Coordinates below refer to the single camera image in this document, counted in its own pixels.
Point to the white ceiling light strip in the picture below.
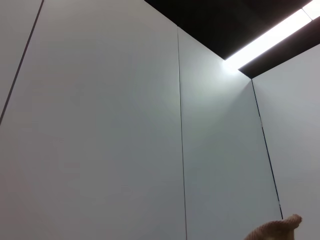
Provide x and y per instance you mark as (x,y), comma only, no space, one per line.
(270,37)

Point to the khaki fabric food bag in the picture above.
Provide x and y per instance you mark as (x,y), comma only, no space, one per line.
(275,230)

